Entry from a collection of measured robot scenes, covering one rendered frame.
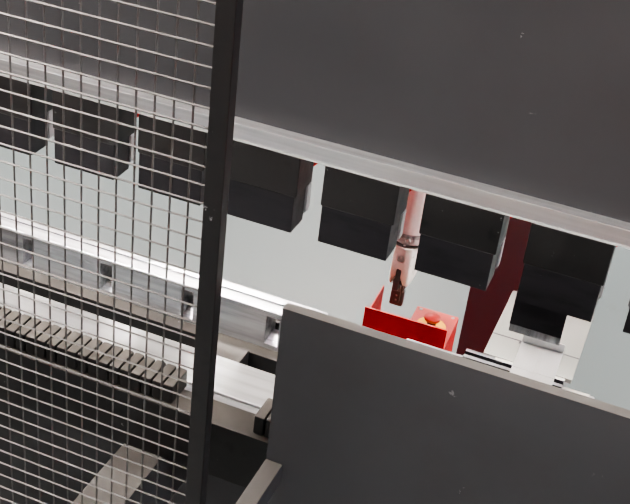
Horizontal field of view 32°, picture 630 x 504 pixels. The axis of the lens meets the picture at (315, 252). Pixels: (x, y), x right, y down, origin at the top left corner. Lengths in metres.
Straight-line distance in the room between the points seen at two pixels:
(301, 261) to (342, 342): 2.70
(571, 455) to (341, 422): 0.36
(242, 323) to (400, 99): 0.76
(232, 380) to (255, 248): 2.34
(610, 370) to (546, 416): 2.48
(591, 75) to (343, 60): 0.39
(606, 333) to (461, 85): 2.63
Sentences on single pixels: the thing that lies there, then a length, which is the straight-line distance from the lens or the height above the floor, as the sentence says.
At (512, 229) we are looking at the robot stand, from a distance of 3.00.
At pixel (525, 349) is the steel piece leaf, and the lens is 2.30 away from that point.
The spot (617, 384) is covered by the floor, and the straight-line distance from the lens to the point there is 4.05.
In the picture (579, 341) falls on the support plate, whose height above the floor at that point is 1.00.
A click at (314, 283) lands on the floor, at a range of 4.24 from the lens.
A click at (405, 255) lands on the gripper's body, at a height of 0.95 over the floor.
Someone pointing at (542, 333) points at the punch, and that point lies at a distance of 2.18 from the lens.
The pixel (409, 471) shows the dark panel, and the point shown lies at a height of 1.12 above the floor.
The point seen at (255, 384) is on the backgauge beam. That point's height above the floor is 0.98.
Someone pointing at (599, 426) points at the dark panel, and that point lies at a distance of 1.63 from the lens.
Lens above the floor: 2.28
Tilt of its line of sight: 31 degrees down
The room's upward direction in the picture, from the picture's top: 7 degrees clockwise
